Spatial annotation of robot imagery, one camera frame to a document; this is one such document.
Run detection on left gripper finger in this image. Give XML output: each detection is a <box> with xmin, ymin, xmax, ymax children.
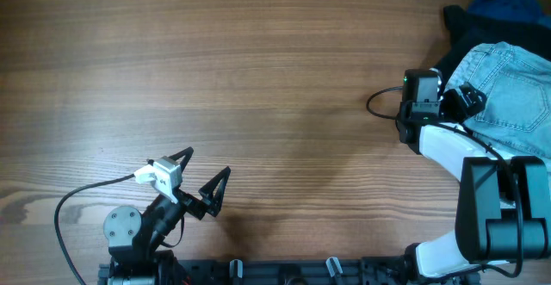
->
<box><xmin>199</xmin><ymin>166</ymin><xmax>231</xmax><ymax>217</ymax></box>
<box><xmin>169</xmin><ymin>146</ymin><xmax>194</xmax><ymax>173</ymax></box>

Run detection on light blue denim shorts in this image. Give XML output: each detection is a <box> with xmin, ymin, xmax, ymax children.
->
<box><xmin>446</xmin><ymin>42</ymin><xmax>550</xmax><ymax>166</ymax></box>

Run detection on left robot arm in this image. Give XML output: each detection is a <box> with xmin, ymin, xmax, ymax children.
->
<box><xmin>98</xmin><ymin>147</ymin><xmax>231</xmax><ymax>284</ymax></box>

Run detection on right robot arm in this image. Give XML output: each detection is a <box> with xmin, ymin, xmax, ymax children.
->
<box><xmin>395</xmin><ymin>69</ymin><xmax>550</xmax><ymax>284</ymax></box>

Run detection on black garment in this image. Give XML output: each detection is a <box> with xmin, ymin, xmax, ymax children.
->
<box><xmin>434</xmin><ymin>5</ymin><xmax>550</xmax><ymax>84</ymax></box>

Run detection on dark blue garment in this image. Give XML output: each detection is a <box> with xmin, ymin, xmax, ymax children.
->
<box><xmin>467</xmin><ymin>0</ymin><xmax>550</xmax><ymax>28</ymax></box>

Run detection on left black camera cable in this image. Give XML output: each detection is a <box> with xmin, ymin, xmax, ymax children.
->
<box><xmin>53</xmin><ymin>173</ymin><xmax>137</xmax><ymax>285</ymax></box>

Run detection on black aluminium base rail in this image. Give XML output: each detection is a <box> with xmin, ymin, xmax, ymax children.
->
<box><xmin>96</xmin><ymin>255</ymin><xmax>481</xmax><ymax>285</ymax></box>

